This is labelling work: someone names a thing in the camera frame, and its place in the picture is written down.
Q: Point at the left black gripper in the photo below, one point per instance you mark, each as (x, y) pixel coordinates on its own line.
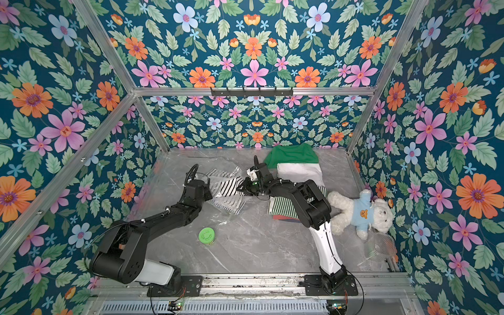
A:
(205, 189)

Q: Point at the green round lid container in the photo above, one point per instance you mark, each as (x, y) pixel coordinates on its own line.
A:
(207, 236)

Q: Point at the red garment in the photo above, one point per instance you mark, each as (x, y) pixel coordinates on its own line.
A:
(284, 218)

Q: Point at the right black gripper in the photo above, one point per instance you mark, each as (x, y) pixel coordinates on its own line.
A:
(247, 185)

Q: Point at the white teddy bear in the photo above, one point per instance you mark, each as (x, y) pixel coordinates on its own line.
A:
(362, 213)

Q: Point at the clear plastic mesh cup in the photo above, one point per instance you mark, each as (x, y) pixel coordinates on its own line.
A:
(379, 246)

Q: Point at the black white striped garment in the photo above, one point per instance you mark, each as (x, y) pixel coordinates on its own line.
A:
(227, 188)

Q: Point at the green white striped garment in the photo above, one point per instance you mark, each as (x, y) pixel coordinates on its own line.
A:
(285, 206)

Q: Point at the bag of clothes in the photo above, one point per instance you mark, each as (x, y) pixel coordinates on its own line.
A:
(225, 178)

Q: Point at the aluminium front rail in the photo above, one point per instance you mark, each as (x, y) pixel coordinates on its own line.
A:
(369, 285)

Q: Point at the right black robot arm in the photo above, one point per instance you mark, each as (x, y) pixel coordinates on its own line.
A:
(331, 264)

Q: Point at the green tank top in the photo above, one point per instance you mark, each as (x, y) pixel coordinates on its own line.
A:
(295, 154)

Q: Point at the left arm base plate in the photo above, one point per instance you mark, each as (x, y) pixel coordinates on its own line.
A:
(178, 286)

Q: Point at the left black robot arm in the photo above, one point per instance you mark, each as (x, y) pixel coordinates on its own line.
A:
(121, 253)

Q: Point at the black hook rail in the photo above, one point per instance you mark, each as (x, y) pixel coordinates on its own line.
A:
(252, 92)

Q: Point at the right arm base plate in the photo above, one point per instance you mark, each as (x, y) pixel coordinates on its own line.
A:
(319, 285)

